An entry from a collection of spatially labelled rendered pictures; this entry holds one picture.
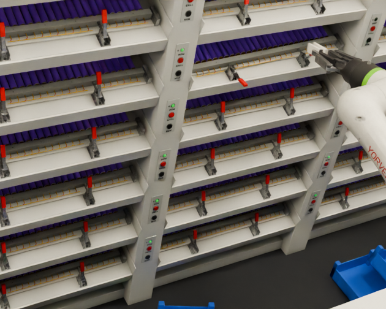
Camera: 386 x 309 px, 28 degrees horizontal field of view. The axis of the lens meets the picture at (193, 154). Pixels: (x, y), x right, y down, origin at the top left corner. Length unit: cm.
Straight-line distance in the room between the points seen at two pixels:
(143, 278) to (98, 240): 30
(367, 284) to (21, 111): 165
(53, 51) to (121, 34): 20
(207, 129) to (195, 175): 19
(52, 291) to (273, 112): 94
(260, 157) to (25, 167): 86
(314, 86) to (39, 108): 101
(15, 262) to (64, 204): 25
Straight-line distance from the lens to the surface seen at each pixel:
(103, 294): 280
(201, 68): 229
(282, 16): 231
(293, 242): 310
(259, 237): 295
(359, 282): 315
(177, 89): 222
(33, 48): 198
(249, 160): 264
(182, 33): 211
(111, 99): 216
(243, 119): 249
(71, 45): 201
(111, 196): 241
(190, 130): 240
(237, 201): 276
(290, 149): 273
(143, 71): 221
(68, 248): 251
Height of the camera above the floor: 220
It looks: 39 degrees down
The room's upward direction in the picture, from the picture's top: 11 degrees clockwise
